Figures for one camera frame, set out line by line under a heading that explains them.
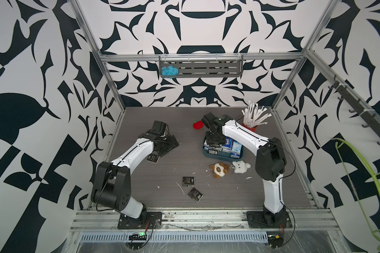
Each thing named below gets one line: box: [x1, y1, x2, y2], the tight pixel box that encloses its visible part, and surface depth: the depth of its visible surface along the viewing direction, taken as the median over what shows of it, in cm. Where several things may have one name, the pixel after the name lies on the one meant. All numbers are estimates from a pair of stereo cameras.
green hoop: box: [331, 138, 380, 251], surface depth 64 cm
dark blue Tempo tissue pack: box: [222, 136, 234, 153], surface depth 96 cm
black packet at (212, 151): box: [207, 148, 220, 156], surface depth 95 cm
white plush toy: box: [231, 160, 252, 174], surface depth 90 cm
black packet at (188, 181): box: [182, 176, 195, 187], surface depth 86 cm
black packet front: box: [187, 187, 204, 204], surface depth 82 cm
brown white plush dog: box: [209, 161, 230, 179], surface depth 89 cm
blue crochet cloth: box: [160, 65, 179, 80], surface depth 93 cm
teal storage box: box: [202, 134, 244, 162], surface depth 95 cm
